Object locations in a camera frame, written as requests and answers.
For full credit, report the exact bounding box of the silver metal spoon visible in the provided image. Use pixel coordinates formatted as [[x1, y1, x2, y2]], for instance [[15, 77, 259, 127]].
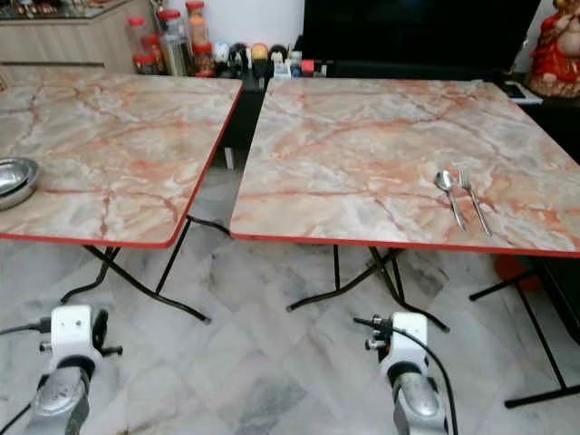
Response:
[[434, 170, 468, 232]]

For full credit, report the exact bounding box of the red plastic stool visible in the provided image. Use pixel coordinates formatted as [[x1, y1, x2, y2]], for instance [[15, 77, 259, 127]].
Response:
[[494, 256, 545, 291]]

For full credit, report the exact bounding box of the stainless steel bowl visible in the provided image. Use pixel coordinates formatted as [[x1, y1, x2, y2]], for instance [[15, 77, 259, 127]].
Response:
[[0, 157, 42, 211]]

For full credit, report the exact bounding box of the silver metal fork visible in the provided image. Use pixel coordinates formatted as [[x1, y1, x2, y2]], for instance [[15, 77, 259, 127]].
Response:
[[459, 171, 493, 237]]

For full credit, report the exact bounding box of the marble-top folding table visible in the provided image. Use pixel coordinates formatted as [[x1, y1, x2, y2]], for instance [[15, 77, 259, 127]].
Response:
[[0, 72, 244, 324], [229, 78, 580, 333]]

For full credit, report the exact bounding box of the small squat jar red lid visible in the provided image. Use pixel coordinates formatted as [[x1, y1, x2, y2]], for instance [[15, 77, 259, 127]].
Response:
[[133, 54, 160, 75]]

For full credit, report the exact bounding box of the light wooden cabinet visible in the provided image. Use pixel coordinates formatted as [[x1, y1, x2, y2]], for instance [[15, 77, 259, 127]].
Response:
[[0, 0, 137, 84]]

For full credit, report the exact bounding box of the short jar red lid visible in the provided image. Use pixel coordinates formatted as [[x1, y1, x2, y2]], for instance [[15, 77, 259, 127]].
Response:
[[192, 43, 217, 78]]

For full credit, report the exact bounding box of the white smartphone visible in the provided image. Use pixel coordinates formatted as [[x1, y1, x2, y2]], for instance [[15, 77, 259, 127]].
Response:
[[503, 82, 545, 103]]

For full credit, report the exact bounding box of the tall clear jar red lid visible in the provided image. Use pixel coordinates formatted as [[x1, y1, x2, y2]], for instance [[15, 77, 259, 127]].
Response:
[[159, 9, 191, 78]]

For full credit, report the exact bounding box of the small black and white figurine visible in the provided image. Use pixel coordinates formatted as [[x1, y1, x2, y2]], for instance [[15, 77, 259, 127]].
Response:
[[272, 43, 289, 78]]

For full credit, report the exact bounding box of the small yellow-headed figurine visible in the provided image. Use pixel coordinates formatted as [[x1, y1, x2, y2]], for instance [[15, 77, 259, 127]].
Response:
[[251, 43, 270, 82]]

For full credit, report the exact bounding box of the black television screen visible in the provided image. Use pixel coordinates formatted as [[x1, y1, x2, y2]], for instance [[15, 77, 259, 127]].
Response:
[[297, 0, 543, 65]]

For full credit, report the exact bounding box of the orange-filled jar red lid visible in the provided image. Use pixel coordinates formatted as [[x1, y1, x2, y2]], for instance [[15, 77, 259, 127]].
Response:
[[186, 0, 208, 46]]

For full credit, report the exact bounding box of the red seated figurine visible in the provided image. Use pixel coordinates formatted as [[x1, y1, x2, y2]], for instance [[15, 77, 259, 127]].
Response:
[[527, 0, 580, 99]]

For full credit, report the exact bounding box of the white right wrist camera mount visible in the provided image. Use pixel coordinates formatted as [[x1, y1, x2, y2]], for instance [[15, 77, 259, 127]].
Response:
[[381, 313, 429, 382]]

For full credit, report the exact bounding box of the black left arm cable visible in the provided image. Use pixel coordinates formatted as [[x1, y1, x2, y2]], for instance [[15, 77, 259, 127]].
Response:
[[0, 322, 53, 435]]

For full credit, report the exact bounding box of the black metal frame stand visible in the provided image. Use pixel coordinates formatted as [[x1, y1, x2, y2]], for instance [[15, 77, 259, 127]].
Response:
[[469, 258, 580, 409]]

